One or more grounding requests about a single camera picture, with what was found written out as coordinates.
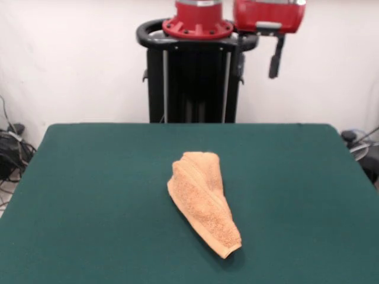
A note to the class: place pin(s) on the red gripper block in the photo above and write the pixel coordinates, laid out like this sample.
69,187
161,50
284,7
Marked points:
266,13

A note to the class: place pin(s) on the orange terry towel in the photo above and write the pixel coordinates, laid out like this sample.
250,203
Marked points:
201,201

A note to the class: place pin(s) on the dark green table cloth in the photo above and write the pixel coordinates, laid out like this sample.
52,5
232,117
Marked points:
89,207

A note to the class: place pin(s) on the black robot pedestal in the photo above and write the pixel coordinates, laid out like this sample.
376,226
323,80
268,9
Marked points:
192,88

